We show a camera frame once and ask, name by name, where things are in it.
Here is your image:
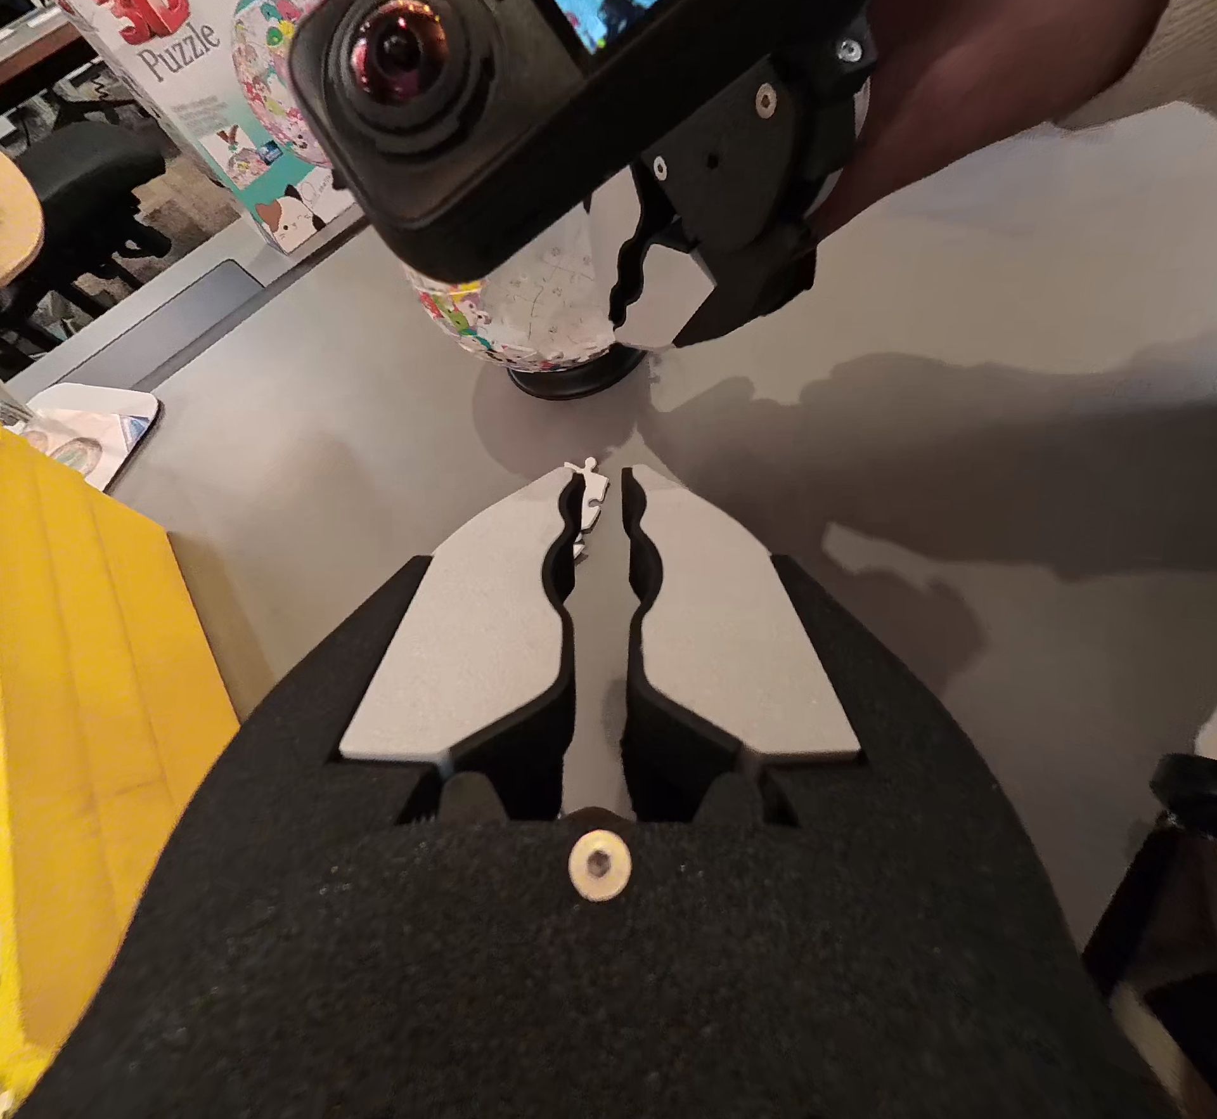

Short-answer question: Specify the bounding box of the person's right hand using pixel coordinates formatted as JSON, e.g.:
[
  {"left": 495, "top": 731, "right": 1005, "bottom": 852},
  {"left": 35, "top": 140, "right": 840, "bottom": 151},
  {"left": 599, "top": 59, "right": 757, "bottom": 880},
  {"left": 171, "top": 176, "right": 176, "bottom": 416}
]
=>
[{"left": 809, "top": 0, "right": 1204, "bottom": 245}]

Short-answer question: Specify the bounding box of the brown edged desk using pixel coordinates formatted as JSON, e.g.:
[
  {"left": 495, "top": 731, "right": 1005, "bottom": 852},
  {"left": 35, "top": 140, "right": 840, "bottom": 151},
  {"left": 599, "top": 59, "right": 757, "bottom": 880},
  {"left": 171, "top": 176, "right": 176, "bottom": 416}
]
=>
[{"left": 0, "top": 15, "right": 87, "bottom": 87}]

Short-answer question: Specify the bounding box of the black office chair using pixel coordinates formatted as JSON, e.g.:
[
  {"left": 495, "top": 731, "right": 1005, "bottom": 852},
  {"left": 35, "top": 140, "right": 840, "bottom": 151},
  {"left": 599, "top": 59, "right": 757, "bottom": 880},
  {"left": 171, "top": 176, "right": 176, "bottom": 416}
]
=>
[{"left": 0, "top": 120, "right": 177, "bottom": 379}]

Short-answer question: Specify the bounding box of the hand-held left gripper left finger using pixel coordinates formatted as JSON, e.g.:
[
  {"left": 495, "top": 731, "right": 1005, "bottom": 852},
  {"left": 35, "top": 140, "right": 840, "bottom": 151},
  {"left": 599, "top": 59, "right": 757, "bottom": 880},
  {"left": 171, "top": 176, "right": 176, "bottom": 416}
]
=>
[{"left": 338, "top": 470, "right": 582, "bottom": 820}]

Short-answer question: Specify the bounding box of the colourful puzzle ball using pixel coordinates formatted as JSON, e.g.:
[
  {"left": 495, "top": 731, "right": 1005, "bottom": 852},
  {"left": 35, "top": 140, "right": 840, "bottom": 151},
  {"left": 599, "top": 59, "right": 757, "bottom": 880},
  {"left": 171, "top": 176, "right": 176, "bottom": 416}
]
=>
[{"left": 404, "top": 167, "right": 658, "bottom": 374}]

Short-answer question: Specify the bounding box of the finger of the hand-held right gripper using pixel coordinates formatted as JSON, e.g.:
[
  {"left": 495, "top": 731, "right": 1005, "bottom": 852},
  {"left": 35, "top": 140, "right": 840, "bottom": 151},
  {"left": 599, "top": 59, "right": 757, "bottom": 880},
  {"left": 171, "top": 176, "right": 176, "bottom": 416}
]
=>
[
  {"left": 582, "top": 167, "right": 659, "bottom": 303},
  {"left": 609, "top": 215, "right": 721, "bottom": 352}
]

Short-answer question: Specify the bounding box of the puzzle box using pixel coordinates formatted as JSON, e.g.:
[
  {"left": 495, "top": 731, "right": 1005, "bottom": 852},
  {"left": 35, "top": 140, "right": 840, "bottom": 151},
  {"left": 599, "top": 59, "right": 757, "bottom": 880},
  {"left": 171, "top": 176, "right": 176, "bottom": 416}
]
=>
[{"left": 20, "top": 0, "right": 382, "bottom": 255}]

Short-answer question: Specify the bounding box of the white printed sheet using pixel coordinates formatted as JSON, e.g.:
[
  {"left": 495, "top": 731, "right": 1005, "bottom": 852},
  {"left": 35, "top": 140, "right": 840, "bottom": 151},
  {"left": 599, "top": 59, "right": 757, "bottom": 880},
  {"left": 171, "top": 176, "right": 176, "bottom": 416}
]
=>
[{"left": 24, "top": 384, "right": 160, "bottom": 492}]

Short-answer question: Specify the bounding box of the black fabric item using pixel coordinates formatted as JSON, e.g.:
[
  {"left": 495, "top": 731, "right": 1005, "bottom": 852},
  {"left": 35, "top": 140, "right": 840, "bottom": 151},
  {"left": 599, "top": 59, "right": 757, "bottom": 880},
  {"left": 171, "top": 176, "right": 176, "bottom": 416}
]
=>
[{"left": 1085, "top": 753, "right": 1217, "bottom": 1081}]

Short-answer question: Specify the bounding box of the round black ball stand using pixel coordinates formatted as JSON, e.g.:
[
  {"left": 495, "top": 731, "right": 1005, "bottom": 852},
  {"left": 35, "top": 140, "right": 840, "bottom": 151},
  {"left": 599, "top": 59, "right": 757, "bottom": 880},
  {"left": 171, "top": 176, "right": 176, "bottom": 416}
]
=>
[{"left": 507, "top": 347, "right": 648, "bottom": 402}]

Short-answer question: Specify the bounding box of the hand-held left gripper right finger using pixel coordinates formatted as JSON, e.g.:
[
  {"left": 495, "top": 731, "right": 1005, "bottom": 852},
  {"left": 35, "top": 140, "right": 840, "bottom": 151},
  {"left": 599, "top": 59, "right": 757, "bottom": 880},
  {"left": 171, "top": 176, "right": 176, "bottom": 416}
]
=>
[{"left": 620, "top": 463, "right": 865, "bottom": 820}]

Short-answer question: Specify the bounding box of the round wooden tabletop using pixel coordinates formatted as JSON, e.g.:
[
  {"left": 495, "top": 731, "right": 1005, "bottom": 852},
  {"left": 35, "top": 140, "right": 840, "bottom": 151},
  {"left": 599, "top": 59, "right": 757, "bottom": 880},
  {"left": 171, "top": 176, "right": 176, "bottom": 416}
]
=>
[{"left": 0, "top": 153, "right": 47, "bottom": 287}]

